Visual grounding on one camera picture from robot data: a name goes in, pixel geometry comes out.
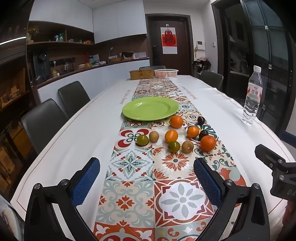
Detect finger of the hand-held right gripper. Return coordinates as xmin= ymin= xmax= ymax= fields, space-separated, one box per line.
xmin=254 ymin=144 xmax=289 ymax=171
xmin=279 ymin=130 xmax=296 ymax=143

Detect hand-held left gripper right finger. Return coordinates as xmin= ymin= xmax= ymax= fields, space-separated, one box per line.
xmin=193 ymin=157 xmax=270 ymax=241

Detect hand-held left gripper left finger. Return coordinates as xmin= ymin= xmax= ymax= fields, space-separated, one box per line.
xmin=24 ymin=157 xmax=101 ymax=241

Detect large orange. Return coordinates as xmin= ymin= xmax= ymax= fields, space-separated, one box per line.
xmin=200 ymin=135 xmax=217 ymax=152

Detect green tangerine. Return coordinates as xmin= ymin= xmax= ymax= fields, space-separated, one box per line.
xmin=168 ymin=141 xmax=180 ymax=153
xmin=137 ymin=134 xmax=149 ymax=146

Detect orange mandarin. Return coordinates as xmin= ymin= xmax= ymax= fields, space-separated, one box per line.
xmin=170 ymin=115 xmax=184 ymax=128
xmin=165 ymin=129 xmax=179 ymax=143
xmin=186 ymin=126 xmax=200 ymax=138

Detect green plate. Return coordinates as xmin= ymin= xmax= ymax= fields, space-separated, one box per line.
xmin=122 ymin=96 xmax=179 ymax=121

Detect person's right hand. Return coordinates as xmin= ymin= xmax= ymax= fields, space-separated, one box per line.
xmin=282 ymin=200 xmax=296 ymax=227

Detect clear plastic water bottle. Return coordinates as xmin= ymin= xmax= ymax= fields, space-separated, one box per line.
xmin=241 ymin=65 xmax=263 ymax=126

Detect patterned table runner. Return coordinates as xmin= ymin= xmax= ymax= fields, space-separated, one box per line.
xmin=94 ymin=77 xmax=247 ymax=241

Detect glass sliding door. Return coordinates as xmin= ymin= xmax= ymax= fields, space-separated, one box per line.
xmin=240 ymin=0 xmax=296 ymax=135

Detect glass display cabinet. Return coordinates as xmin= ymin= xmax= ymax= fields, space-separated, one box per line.
xmin=0 ymin=35 xmax=35 ymax=202

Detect white counter cabinet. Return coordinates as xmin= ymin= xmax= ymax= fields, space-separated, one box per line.
xmin=37 ymin=59 xmax=151 ymax=102

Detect pile of bags and clothes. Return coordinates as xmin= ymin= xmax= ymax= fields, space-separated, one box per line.
xmin=194 ymin=57 xmax=211 ymax=72

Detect white plastic basket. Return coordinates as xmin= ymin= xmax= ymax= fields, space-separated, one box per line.
xmin=154 ymin=69 xmax=179 ymax=79

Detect woven wooden box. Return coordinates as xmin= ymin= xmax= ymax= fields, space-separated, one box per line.
xmin=129 ymin=69 xmax=154 ymax=80

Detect dark water dispenser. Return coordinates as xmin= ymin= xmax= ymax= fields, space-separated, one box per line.
xmin=32 ymin=51 xmax=51 ymax=82

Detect dark brown door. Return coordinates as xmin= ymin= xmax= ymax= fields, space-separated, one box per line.
xmin=146 ymin=14 xmax=194 ymax=76

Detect yellow flowers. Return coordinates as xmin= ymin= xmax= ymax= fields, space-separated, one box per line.
xmin=27 ymin=27 xmax=39 ymax=43

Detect red and white wall poster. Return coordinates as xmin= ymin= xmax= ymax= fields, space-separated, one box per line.
xmin=161 ymin=27 xmax=178 ymax=55

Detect white wall cabinets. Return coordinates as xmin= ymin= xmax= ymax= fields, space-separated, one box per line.
xmin=29 ymin=0 xmax=147 ymax=44

